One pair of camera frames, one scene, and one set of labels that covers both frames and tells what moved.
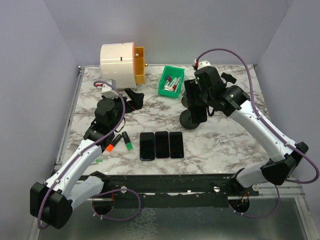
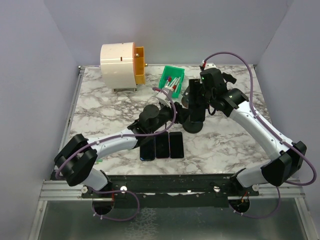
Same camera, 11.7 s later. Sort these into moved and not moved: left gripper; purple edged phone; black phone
Moved: left gripper
Not moved: purple edged phone; black phone
